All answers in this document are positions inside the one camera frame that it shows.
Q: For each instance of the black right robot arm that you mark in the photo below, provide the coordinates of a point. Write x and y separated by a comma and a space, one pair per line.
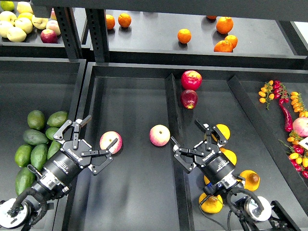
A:
251, 209

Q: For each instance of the black upper shelf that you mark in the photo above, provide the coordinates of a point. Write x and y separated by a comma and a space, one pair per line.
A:
152, 38

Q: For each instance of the pink apple centre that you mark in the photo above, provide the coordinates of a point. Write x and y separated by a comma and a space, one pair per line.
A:
159, 135

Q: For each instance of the green avocado top left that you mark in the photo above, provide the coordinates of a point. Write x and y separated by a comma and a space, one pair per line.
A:
36, 120

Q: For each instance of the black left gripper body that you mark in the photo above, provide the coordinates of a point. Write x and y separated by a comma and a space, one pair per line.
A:
59, 171

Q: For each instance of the black left tray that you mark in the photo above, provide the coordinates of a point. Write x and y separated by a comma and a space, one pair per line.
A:
28, 84

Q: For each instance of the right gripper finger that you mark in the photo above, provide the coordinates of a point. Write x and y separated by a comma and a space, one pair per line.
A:
213, 138
188, 158

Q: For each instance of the red apple on shelf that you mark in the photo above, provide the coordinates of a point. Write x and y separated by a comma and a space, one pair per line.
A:
48, 36

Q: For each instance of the green avocado bottom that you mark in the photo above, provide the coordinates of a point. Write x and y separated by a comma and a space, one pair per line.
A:
23, 180

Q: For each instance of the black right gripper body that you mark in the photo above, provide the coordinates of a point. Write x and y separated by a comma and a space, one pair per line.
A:
219, 170

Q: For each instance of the green lime on shelf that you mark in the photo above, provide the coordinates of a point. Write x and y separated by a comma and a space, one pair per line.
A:
7, 5

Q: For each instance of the dark avocado middle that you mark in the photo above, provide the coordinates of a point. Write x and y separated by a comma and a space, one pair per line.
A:
35, 137

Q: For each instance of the red chili pepper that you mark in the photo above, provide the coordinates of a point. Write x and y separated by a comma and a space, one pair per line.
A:
288, 122

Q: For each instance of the yellow pear top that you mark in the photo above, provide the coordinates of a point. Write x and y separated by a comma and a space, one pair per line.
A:
224, 129

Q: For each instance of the large orange on shelf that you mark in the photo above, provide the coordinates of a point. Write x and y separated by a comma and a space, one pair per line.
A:
224, 25

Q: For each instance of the bright green avocado left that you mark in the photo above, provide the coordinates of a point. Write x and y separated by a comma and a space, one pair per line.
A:
23, 155

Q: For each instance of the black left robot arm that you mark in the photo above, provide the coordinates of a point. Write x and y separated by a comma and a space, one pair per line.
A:
28, 208

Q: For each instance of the pink peach right edge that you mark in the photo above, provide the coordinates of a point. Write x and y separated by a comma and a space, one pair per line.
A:
300, 126

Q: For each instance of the yellow pear lower right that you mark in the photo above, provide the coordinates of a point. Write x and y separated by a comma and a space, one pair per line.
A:
252, 180

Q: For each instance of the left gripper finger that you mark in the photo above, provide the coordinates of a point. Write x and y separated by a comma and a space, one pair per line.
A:
76, 125
87, 157

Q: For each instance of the bright red apple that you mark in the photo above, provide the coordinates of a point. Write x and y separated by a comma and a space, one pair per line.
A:
191, 80

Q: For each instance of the orange shelf front right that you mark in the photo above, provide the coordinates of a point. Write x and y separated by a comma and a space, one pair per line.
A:
223, 46

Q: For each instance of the pink apple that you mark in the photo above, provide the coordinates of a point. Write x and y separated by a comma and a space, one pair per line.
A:
159, 135
107, 138

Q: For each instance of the orange on shelf left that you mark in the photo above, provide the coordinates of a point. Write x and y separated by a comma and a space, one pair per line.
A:
110, 21

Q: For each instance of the black shelf upright post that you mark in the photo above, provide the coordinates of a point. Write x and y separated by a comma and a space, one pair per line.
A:
98, 32

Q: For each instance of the dark red apple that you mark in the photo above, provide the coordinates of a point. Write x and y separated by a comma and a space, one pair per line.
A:
189, 99

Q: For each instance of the orange on shelf centre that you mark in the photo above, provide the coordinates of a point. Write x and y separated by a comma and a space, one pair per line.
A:
184, 36

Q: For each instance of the green avocado top right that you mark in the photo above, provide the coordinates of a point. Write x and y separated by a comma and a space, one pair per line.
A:
57, 119

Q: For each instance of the green avocado centre low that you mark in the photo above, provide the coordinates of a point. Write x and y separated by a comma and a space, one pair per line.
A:
39, 156

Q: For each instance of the yellow pear lower left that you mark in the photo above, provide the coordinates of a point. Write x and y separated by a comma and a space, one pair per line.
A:
206, 180

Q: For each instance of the orange shelf right small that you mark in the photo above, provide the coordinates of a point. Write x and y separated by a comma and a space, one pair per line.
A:
232, 39

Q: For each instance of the yellow pear middle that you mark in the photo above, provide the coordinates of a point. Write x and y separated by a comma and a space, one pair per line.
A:
230, 155

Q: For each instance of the orange cherry tomato bunch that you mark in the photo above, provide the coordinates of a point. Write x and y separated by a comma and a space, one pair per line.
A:
266, 94

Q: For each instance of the pink apple left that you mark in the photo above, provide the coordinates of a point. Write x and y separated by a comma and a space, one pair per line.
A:
107, 138

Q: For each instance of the yellow pear with stem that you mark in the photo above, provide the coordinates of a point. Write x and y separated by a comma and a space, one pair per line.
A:
212, 205

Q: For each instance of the black middle divided tray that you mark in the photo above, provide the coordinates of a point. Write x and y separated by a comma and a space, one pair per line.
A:
145, 188

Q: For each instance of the pale yellow apple front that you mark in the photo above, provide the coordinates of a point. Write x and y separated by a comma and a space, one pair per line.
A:
15, 34

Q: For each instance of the dark green avocado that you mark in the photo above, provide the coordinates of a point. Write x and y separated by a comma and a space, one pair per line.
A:
53, 149

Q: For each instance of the green avocado small centre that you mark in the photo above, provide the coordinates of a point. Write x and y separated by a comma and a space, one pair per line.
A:
50, 132

